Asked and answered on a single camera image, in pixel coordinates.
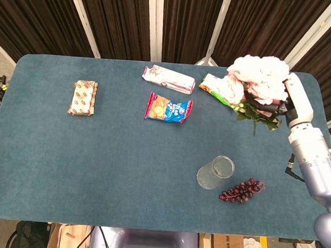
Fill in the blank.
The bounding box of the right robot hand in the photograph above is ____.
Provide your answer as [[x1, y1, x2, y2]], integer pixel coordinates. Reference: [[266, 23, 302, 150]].
[[246, 69, 318, 130]]

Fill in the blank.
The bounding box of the pink flower bouquet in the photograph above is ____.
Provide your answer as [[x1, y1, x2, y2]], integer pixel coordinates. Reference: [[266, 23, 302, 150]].
[[222, 52, 292, 139]]

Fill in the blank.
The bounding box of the blue-green carpeted table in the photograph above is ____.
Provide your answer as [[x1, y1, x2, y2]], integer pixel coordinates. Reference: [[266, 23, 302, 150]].
[[0, 50, 331, 243]]

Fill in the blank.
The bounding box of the black bag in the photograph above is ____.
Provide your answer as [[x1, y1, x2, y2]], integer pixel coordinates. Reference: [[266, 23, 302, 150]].
[[6, 220, 56, 248]]

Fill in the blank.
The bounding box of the green white snack package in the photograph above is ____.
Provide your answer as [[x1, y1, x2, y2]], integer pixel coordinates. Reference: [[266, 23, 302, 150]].
[[197, 72, 243, 109]]

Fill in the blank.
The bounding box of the light wooden crate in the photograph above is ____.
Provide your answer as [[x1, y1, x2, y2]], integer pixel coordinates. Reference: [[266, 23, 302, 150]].
[[45, 223, 94, 248]]

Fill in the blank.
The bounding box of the purple grape bunch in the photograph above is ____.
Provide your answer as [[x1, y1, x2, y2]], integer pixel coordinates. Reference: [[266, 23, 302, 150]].
[[219, 176, 267, 205]]

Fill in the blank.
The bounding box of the clear plastic cup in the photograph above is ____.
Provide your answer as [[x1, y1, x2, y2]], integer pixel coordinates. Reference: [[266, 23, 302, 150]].
[[195, 153, 236, 193]]

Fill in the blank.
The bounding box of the gold red snack package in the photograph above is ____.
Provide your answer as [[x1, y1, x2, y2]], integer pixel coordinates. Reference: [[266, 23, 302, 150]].
[[67, 79, 99, 118]]

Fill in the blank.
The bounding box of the blue orange cracker package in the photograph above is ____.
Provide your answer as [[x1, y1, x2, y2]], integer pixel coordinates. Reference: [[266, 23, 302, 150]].
[[143, 91, 194, 125]]

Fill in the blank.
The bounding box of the white pink snack package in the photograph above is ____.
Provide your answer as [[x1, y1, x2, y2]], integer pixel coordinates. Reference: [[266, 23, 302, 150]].
[[141, 63, 197, 96]]

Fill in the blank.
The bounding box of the white shoe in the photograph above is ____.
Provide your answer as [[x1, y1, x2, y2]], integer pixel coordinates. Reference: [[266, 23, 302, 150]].
[[295, 240, 321, 248]]

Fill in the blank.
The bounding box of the purple robot torso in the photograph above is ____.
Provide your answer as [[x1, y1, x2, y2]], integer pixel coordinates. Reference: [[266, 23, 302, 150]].
[[87, 225, 202, 248]]

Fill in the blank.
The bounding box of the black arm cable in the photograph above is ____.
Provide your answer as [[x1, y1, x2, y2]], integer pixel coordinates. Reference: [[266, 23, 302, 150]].
[[284, 152, 307, 182]]

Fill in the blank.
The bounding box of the white frame post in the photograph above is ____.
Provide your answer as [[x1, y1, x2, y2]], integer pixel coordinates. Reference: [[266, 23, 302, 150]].
[[194, 0, 234, 68], [143, 0, 167, 63], [275, 0, 331, 75], [60, 0, 105, 59]]

